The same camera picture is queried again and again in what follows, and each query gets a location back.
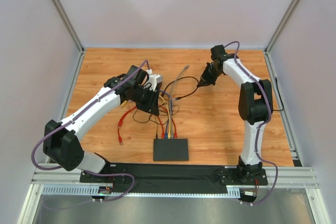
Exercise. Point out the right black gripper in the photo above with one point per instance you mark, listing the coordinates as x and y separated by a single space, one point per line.
209 73

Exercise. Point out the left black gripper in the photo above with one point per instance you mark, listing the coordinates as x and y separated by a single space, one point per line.
150 101

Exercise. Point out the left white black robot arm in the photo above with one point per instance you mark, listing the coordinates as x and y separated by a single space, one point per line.
61 142

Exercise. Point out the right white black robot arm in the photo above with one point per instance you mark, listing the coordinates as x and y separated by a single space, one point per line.
255 106

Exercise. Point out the black cloth strip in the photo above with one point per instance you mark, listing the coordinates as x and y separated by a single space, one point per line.
171 177

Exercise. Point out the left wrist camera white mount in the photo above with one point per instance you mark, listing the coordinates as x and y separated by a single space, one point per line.
154 81

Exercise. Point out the black network switch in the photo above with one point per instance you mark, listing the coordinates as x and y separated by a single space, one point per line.
170 150

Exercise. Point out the red ethernet cable loose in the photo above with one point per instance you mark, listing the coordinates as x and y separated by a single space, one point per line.
120 123

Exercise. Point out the right aluminium frame post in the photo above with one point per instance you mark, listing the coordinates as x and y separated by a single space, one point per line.
283 22

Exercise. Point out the aluminium frame post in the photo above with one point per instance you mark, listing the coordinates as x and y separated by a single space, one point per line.
67 23
283 22

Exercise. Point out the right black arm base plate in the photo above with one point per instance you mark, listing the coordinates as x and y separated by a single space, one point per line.
242 175

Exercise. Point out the grey slotted cable duct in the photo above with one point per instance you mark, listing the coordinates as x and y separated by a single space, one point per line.
95 190

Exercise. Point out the aluminium front rail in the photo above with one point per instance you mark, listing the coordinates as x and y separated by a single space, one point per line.
281 177

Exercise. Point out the left aluminium frame post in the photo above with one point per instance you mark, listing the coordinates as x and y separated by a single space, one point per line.
67 23

